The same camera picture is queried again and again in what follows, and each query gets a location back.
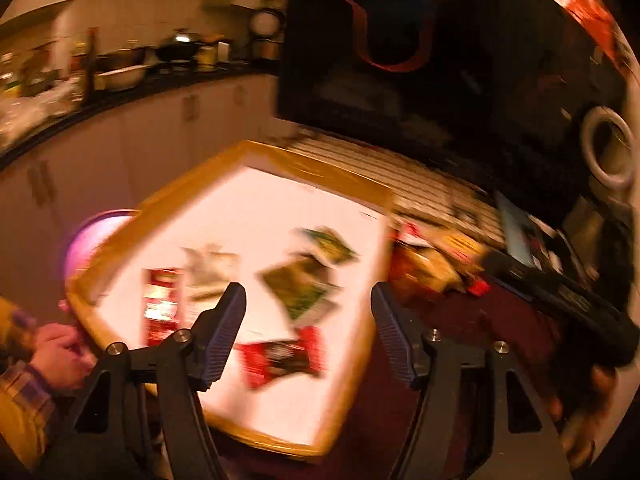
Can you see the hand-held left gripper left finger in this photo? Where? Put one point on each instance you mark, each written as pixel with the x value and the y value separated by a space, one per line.
pixel 225 335

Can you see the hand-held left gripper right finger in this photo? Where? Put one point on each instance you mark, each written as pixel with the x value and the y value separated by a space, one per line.
pixel 392 335

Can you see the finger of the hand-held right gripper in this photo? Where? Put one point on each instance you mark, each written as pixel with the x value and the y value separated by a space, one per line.
pixel 520 277

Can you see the small bright red packet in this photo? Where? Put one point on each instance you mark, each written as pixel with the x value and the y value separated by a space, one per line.
pixel 477 287

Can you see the dark red candy packet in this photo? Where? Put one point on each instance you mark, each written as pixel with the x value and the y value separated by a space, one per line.
pixel 280 360

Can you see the white snack packet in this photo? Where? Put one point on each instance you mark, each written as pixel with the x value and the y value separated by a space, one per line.
pixel 210 270

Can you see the red drink sachet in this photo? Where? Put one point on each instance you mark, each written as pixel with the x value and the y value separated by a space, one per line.
pixel 160 300

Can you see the small white red packet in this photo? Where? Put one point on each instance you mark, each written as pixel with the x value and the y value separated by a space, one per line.
pixel 410 232

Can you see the gold-edged cardboard box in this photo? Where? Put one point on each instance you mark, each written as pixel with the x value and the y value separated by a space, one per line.
pixel 260 200

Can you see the person's left forearm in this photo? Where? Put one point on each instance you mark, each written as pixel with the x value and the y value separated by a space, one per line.
pixel 20 400

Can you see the person's right hand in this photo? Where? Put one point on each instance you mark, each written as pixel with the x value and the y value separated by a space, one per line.
pixel 600 380

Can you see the person's left hand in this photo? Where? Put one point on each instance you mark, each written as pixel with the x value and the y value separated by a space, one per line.
pixel 55 355

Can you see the blue notebook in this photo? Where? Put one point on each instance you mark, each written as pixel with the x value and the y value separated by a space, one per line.
pixel 515 230

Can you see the beige computer keyboard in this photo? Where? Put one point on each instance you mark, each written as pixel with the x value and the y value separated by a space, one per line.
pixel 400 180

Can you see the round purple-lit heater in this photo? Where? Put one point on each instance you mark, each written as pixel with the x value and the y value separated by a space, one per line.
pixel 90 245

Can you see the black computer monitor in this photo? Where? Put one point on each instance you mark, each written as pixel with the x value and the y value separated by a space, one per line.
pixel 450 110

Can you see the grey kitchen base cabinets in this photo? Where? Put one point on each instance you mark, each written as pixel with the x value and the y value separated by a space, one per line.
pixel 150 150

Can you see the black kitchen countertop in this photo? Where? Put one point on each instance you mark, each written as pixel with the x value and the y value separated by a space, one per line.
pixel 150 87

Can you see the yellow box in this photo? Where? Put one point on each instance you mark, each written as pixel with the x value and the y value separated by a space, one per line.
pixel 206 57

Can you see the metal bowl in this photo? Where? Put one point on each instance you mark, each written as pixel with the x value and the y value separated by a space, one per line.
pixel 122 76

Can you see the steel cooking pot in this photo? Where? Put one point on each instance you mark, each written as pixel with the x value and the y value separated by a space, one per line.
pixel 265 50

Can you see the wok with metal lid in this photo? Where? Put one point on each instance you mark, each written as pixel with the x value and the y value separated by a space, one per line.
pixel 177 47

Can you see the clear plastic bags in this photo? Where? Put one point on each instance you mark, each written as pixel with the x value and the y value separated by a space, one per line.
pixel 30 105

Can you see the dark sauce bottle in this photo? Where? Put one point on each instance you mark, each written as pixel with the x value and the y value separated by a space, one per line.
pixel 90 62

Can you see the rice cooker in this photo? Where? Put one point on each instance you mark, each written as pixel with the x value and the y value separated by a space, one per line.
pixel 265 22

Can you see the red wall hanging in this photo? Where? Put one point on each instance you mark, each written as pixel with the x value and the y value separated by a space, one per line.
pixel 585 5

